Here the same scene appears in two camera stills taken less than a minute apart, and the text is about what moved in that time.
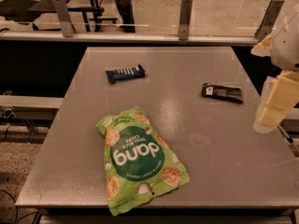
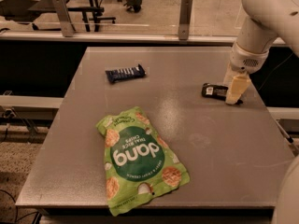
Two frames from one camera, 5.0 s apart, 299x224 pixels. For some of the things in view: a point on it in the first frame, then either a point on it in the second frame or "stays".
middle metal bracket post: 185,12 stays
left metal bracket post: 65,20 stays
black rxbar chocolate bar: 224,92 stays
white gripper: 287,49 -> 246,62
